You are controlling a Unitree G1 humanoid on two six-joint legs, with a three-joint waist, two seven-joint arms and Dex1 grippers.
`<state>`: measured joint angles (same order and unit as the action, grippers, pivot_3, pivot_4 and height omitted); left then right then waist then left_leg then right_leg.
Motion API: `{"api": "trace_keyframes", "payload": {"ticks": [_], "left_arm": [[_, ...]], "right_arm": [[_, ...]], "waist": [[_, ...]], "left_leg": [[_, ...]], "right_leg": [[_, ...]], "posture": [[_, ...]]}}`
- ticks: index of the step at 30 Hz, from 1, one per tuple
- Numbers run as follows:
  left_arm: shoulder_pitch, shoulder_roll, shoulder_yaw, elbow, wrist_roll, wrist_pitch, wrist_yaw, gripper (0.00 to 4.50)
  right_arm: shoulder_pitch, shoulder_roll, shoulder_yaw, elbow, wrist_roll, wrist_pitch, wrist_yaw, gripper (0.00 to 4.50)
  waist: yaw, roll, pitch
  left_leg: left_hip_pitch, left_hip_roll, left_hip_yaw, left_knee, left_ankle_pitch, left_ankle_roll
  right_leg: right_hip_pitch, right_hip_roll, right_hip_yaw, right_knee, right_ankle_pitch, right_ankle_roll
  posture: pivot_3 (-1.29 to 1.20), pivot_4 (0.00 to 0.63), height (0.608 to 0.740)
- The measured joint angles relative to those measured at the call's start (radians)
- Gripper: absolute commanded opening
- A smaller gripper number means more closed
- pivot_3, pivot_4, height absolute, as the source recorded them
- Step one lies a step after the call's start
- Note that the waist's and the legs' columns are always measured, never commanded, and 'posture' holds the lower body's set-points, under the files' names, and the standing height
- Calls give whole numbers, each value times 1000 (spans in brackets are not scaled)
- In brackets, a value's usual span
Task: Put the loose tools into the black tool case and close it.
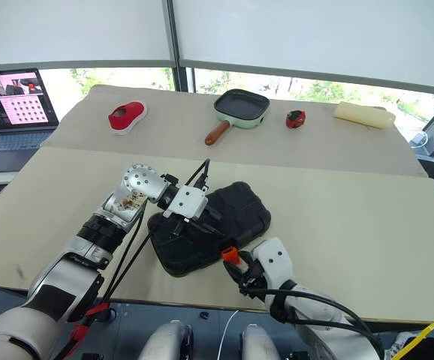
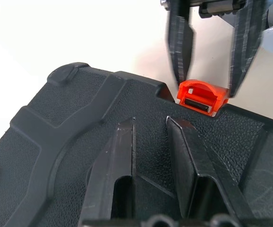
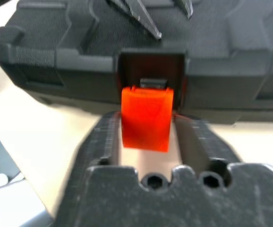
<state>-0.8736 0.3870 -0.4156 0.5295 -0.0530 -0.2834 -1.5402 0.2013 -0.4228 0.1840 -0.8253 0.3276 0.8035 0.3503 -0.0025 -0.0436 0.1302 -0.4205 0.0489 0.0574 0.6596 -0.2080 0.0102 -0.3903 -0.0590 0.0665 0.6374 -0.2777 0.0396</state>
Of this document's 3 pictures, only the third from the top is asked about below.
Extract black plastic tool case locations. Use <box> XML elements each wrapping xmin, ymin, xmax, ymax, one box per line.
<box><xmin>0</xmin><ymin>0</ymin><xmax>273</xmax><ymax>125</ymax></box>

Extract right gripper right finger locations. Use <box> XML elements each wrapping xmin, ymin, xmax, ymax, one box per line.
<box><xmin>173</xmin><ymin>114</ymin><xmax>242</xmax><ymax>177</ymax></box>

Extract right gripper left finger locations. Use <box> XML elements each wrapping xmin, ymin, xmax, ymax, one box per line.
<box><xmin>75</xmin><ymin>110</ymin><xmax>124</xmax><ymax>171</ymax></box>

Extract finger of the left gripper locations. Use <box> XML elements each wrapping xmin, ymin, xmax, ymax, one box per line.
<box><xmin>173</xmin><ymin>0</ymin><xmax>194</xmax><ymax>19</ymax></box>
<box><xmin>105</xmin><ymin>0</ymin><xmax>163</xmax><ymax>41</ymax></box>

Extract orange case latch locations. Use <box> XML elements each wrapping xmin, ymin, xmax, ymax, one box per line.
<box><xmin>121</xmin><ymin>85</ymin><xmax>175</xmax><ymax>152</ymax></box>

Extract silver right robot leg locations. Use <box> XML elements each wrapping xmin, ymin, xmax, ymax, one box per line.
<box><xmin>0</xmin><ymin>174</ymin><xmax>56</xmax><ymax>227</ymax></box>

